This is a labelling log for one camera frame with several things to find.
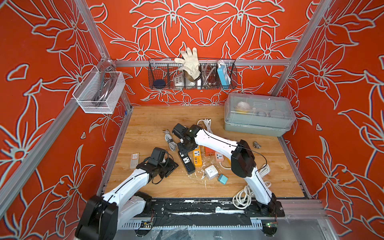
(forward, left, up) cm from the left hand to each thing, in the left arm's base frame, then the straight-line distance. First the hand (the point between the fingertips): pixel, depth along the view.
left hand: (177, 165), depth 84 cm
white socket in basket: (+45, +3, +26) cm, 52 cm away
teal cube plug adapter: (-5, -26, -2) cm, 27 cm away
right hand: (+8, -1, +3) cm, 9 cm away
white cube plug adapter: (-3, -19, +1) cm, 19 cm away
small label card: (+3, +27, -3) cm, 28 cm away
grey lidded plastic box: (+32, -50, +13) cm, 61 cm away
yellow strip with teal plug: (+6, -11, 0) cm, 13 cm away
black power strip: (+2, -6, -1) cm, 6 cm away
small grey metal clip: (+18, -49, -2) cm, 53 cm away
